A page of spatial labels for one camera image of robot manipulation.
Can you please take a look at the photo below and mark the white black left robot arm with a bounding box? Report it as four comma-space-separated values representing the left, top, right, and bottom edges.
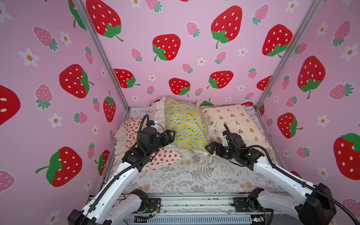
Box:
67, 127, 176, 225

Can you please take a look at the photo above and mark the aluminium left corner post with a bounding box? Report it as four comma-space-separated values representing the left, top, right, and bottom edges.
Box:
74, 0, 130, 113

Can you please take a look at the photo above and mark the aluminium corner post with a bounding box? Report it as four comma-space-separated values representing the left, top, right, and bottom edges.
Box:
254, 0, 323, 112
74, 0, 130, 113

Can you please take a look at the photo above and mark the red strawberry print pillow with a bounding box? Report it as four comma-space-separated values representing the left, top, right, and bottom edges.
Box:
114, 111, 182, 173

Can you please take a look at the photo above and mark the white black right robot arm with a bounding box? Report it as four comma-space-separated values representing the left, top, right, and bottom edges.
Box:
205, 132, 337, 225

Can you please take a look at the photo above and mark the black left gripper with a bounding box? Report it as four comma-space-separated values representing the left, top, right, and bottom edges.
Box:
146, 130, 174, 158

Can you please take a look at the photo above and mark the aluminium right corner post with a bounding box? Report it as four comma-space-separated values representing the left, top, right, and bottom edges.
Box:
254, 0, 323, 112

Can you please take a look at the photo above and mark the cream animal print pillow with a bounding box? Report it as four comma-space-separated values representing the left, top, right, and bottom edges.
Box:
200, 105, 278, 163

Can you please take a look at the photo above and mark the fern print bed sheet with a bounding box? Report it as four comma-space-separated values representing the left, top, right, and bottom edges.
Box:
109, 106, 285, 194

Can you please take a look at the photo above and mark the lemon print teal pillow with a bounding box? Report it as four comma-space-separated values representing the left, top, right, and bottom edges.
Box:
164, 97, 209, 152

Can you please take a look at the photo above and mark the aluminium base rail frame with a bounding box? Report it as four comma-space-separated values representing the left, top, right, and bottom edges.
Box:
81, 192, 307, 225

